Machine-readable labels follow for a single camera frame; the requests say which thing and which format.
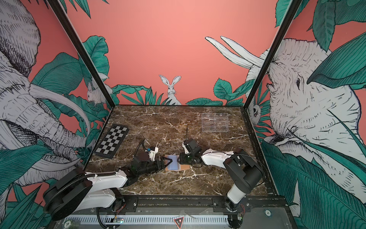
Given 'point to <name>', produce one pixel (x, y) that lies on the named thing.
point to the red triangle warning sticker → (179, 221)
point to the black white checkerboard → (112, 142)
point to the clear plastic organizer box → (215, 122)
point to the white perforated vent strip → (150, 219)
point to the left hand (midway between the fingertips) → (171, 161)
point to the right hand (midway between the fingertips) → (178, 159)
